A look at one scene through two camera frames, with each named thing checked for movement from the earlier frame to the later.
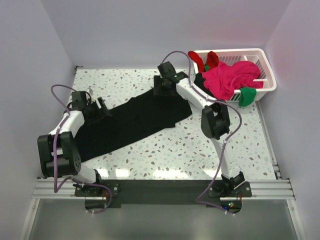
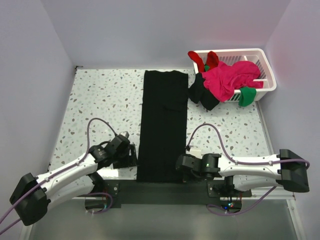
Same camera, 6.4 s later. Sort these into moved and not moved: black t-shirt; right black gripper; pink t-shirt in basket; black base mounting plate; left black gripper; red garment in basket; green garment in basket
Moved: black t-shirt; right black gripper; left black gripper
Not moved: black base mounting plate; red garment in basket; pink t-shirt in basket; green garment in basket
